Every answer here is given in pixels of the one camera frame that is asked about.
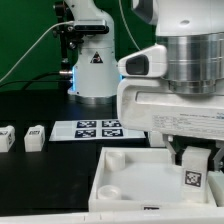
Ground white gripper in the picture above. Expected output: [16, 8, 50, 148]
[117, 78, 224, 165]

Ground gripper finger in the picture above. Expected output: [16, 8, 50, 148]
[213, 141, 224, 171]

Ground white square tabletop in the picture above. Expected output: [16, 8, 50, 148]
[88, 147, 219, 212]

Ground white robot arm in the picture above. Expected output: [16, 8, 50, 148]
[65, 0, 224, 169]

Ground white marker tag sheet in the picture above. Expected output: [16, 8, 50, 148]
[50, 119, 145, 141]

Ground white obstacle fence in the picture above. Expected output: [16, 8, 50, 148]
[0, 169, 224, 224]

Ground black camera on stand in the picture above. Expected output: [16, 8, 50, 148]
[53, 0, 110, 86]

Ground black cables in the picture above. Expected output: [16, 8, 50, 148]
[0, 71, 73, 91]

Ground white camera cable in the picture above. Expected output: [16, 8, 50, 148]
[0, 20, 76, 84]

